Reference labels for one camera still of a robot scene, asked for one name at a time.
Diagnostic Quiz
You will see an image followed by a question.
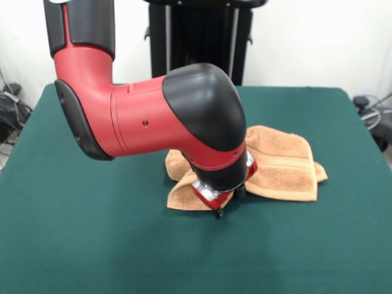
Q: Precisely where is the orange terry towel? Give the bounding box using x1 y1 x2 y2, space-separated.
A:
164 124 329 212

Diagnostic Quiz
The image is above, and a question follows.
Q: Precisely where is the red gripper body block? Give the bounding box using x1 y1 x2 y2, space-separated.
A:
190 151 258 212

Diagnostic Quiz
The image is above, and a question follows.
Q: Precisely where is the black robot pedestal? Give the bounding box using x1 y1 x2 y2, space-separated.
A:
143 0 270 86

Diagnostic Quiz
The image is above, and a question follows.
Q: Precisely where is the dark green table cloth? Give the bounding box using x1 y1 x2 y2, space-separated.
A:
0 82 392 294

